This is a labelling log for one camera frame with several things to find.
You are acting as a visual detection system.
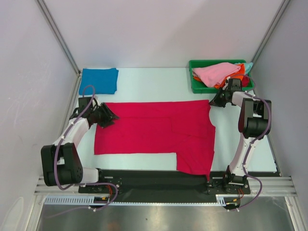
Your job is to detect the magenta t shirt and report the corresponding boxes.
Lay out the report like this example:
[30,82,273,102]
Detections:
[94,100,216,177]

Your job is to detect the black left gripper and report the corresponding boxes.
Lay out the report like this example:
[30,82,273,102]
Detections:
[90,103,119,129]

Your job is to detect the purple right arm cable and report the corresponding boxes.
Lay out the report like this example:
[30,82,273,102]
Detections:
[231,73,272,212]

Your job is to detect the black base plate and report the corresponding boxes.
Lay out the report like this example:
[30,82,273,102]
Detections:
[78,169,281,204]

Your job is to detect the left aluminium frame post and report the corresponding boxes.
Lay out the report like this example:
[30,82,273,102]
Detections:
[35,0,81,75]

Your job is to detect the right aluminium frame post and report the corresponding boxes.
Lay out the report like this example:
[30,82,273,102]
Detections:
[251,0,292,63]

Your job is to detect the dark red t shirt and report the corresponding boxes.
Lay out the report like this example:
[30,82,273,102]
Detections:
[241,75,250,87]

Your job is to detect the green plastic bin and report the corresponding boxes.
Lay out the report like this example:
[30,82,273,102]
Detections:
[189,60,254,94]

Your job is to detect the slotted cable duct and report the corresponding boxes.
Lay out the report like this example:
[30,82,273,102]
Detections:
[44,194,241,207]

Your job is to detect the folded blue t shirt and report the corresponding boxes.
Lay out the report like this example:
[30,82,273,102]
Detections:
[78,68,119,95]

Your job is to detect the light blue t shirt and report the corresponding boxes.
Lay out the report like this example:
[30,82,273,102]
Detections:
[235,62,254,75]

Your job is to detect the aluminium frame post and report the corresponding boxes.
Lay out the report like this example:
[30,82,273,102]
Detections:
[35,0,81,75]
[251,0,292,63]

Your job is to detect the aluminium front rail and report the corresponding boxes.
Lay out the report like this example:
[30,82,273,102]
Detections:
[34,177,297,197]

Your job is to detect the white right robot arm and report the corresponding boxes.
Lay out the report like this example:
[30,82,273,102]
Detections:
[210,77,272,193]

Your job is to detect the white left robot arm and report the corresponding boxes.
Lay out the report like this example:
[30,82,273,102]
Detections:
[40,96,119,193]

